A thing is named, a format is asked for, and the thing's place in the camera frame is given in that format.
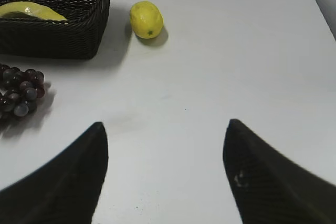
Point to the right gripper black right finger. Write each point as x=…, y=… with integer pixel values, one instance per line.
x=268, y=187

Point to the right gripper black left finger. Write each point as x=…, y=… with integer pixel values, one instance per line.
x=64, y=190

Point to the yellow banana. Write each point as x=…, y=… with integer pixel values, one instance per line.
x=30, y=12

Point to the black woven basket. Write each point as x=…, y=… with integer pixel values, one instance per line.
x=78, y=37

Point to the dark purple grape bunch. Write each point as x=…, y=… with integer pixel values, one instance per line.
x=20, y=92

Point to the yellow lemon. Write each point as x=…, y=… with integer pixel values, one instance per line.
x=146, y=20

